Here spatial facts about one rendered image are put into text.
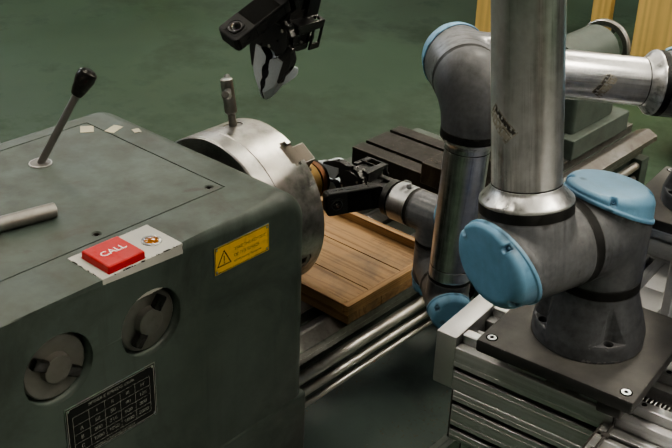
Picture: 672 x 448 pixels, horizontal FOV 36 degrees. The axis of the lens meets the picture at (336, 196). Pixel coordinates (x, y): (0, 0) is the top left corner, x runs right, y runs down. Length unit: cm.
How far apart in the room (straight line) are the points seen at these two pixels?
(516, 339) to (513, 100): 38
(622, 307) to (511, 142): 30
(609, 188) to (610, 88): 52
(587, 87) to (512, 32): 66
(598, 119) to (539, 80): 165
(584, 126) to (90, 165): 149
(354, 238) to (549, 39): 110
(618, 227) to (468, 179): 43
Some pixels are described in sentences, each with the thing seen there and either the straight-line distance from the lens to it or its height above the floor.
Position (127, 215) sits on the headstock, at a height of 126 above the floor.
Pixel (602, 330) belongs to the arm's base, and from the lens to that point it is 140.
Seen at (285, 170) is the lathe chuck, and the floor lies 119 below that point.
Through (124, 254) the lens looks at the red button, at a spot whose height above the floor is 127.
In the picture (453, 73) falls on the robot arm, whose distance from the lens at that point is 167.
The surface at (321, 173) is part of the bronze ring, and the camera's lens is 199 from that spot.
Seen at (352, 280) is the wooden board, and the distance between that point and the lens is 206.
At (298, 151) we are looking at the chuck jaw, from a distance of 185.
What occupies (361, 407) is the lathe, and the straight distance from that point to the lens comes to 229.
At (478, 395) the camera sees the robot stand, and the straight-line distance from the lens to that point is 154.
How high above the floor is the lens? 196
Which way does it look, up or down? 27 degrees down
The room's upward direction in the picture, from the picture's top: 2 degrees clockwise
